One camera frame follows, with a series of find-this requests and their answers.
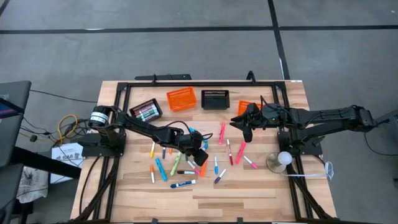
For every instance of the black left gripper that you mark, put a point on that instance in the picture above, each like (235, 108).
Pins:
(196, 146)

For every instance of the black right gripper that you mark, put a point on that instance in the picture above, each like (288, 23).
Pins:
(261, 118)

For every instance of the teal Expo whiteboard marker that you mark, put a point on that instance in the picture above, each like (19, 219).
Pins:
(205, 145)

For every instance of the blue Sharpie highlighter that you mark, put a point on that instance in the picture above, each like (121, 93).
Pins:
(191, 129)
(160, 169)

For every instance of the orange Sharpie highlighter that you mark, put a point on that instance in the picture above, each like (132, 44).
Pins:
(204, 170)

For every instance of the blue Expo whiteboard marker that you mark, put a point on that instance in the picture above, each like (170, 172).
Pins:
(183, 183)

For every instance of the dark green Expo whiteboard marker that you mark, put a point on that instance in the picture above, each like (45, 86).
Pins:
(150, 117)

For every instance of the light green Expo whiteboard marker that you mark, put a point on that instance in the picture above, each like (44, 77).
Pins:
(149, 114)

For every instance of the pink Expo whiteboard marker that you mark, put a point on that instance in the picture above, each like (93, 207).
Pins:
(140, 109)

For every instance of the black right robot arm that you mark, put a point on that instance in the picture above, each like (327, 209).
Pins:
(326, 116)

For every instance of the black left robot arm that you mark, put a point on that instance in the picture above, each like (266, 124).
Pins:
(143, 127)

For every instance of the orange plastic lattice basket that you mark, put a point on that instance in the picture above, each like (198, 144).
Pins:
(242, 108)
(182, 99)

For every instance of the green cap thin white marker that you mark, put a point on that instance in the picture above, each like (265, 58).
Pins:
(186, 158)

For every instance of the pink cap thin white marker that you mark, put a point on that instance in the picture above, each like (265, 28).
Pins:
(250, 162)
(195, 168)

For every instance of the black cap thin white marker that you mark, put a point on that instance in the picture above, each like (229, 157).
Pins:
(186, 172)

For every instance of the blue cap thin white marker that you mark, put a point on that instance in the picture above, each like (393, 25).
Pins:
(216, 165)

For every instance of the navy cap thin white marker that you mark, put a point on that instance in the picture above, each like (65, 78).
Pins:
(163, 153)

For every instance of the red cap thin white marker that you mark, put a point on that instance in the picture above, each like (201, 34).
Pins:
(229, 152)

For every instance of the black plastic lattice basket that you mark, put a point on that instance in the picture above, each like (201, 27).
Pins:
(215, 101)
(155, 104)

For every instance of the purple cap thin white marker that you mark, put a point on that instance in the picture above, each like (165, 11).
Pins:
(220, 176)

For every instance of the amber cap thin white marker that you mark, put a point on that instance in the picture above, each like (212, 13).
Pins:
(152, 150)

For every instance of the black clamp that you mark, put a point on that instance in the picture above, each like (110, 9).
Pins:
(251, 76)

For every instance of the white globe lamp brass base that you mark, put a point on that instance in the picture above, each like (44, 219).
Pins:
(284, 158)

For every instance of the black flat bar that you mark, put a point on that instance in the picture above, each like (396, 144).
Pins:
(168, 76)

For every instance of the grey stand leg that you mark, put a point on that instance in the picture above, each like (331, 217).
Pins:
(387, 119)

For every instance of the black diagonal stand leg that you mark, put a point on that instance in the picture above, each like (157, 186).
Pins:
(46, 163)

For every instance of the white printed bag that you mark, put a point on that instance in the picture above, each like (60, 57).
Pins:
(32, 186)

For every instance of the dark grey side desk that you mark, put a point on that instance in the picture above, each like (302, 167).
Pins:
(15, 93)

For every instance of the laptop with blue screen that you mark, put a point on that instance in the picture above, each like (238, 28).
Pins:
(7, 109)

